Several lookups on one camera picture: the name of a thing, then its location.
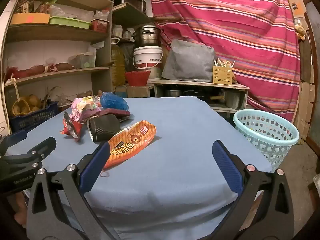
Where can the small red plastic basket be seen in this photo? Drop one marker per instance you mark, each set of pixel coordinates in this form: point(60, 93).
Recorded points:
point(100, 26)

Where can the yellowish dried bundle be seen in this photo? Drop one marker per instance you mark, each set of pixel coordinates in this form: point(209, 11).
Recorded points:
point(300, 31)

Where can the maroon scouring pad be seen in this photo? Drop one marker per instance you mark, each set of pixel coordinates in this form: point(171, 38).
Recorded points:
point(112, 112)

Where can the toaster oven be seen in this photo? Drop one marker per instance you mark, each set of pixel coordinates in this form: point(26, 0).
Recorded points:
point(133, 0)

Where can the wooden box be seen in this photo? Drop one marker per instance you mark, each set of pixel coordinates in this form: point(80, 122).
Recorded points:
point(140, 91)

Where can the bunch of chopsticks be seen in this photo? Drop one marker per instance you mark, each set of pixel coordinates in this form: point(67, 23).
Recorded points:
point(223, 63)

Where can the red snack wrapper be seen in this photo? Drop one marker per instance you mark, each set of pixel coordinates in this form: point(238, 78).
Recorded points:
point(71, 127)

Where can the red woven bowl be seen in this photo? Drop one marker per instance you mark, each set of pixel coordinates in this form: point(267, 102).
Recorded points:
point(137, 78)

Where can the red striped cloth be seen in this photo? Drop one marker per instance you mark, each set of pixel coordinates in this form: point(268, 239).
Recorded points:
point(225, 30)

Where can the small steel pot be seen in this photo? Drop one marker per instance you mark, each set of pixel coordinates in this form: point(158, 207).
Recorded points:
point(172, 93)

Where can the cardboard sheets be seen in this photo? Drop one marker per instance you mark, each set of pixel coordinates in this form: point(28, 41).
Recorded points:
point(306, 105)

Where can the green plastic tray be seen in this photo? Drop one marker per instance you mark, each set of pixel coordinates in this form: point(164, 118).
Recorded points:
point(70, 23)

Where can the white plastic bucket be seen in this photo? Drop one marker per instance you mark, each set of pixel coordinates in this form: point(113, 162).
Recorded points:
point(147, 57)

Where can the red mesh bag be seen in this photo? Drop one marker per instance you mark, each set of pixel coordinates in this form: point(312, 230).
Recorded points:
point(25, 72)

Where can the blue tablecloth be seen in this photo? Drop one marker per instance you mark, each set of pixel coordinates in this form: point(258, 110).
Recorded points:
point(175, 155)

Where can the yellow utensil holder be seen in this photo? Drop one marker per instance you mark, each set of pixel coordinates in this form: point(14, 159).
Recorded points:
point(222, 76)

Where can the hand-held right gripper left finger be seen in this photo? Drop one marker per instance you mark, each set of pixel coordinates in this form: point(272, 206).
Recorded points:
point(95, 165)

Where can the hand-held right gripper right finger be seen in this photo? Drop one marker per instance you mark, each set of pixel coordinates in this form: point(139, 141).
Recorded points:
point(227, 165)

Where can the low wooden shelf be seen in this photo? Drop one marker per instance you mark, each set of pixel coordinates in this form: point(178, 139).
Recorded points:
point(200, 83)

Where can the dark blue plastic crate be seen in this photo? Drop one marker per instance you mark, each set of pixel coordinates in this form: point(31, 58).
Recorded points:
point(32, 121)

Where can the sweet potato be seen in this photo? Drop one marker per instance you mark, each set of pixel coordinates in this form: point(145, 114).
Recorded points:
point(63, 66)

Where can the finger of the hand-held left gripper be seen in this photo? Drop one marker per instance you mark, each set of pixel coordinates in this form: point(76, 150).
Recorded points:
point(15, 137)
point(37, 151)

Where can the steel stock pot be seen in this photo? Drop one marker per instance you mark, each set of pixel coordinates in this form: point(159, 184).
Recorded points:
point(147, 36)

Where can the large cooking oil jug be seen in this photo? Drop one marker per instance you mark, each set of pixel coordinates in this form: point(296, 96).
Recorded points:
point(118, 65)

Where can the blue plastic bag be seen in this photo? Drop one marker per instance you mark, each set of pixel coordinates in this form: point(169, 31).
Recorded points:
point(113, 101)

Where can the tall wooden shelf unit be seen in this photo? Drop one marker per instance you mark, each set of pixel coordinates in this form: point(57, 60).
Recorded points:
point(55, 32)

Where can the orange snack packet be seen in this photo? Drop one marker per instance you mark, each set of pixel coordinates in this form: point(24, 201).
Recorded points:
point(132, 140)

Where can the yellow basket of potatoes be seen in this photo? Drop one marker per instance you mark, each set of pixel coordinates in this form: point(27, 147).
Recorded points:
point(26, 106)

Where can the black ribbed cup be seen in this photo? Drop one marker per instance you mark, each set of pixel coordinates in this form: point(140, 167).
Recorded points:
point(105, 127)

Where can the pink snack wrapper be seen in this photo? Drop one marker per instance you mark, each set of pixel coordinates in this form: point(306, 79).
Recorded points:
point(82, 107)

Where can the clear plastic container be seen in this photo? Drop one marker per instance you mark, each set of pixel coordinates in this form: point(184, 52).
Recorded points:
point(82, 60)

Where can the black cooking pot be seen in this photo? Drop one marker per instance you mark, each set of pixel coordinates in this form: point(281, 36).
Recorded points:
point(193, 93)

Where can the orange cardboard box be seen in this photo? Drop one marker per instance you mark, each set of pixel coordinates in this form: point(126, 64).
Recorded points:
point(30, 18)

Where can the grey fabric cover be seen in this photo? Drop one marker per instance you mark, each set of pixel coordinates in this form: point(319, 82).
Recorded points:
point(187, 60)

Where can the row of white jars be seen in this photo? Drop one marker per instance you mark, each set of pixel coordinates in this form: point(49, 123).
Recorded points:
point(123, 33)

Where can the light blue plastic basket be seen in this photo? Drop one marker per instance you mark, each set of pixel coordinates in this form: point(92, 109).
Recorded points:
point(275, 150)

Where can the white lidded container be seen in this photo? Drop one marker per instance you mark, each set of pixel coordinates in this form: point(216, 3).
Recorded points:
point(233, 99)

